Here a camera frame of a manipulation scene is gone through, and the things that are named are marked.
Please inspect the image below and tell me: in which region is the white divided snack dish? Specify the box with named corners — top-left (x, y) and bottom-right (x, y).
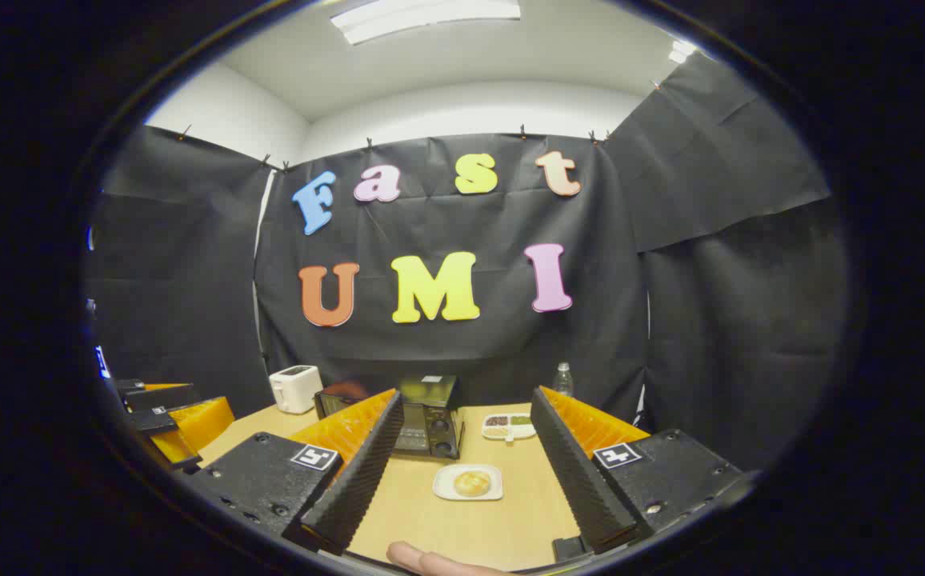
top-left (482, 412), bottom-right (537, 442)

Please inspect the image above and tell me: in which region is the round bread bun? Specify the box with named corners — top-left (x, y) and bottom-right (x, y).
top-left (453, 470), bottom-right (493, 498)

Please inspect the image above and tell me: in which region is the white toaster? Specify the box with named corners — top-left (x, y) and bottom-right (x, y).
top-left (269, 365), bottom-right (324, 414)

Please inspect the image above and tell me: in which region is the black electric oven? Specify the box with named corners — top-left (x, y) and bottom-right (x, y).
top-left (314, 374), bottom-right (465, 460)

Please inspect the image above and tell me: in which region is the long ceiling light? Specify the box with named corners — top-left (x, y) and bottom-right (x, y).
top-left (329, 0), bottom-right (523, 46)

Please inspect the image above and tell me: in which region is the black backdrop cloth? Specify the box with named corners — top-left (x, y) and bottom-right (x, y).
top-left (82, 52), bottom-right (851, 473)

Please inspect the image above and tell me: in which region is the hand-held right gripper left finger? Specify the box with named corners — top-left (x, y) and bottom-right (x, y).
top-left (190, 389), bottom-right (406, 557)

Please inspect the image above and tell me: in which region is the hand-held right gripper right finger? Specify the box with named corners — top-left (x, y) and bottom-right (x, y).
top-left (530, 386), bottom-right (751, 557)

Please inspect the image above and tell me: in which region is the white square plate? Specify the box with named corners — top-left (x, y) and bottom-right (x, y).
top-left (433, 464), bottom-right (504, 502)

